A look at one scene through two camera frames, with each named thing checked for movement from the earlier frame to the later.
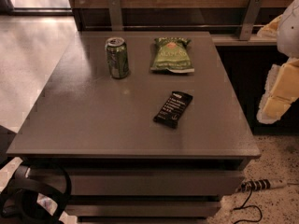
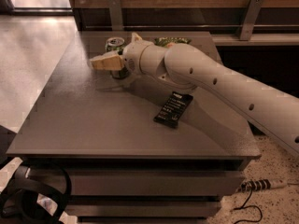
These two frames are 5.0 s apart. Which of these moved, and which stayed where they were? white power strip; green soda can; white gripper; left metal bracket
Moved: white gripper
Stayed: white power strip; green soda can; left metal bracket
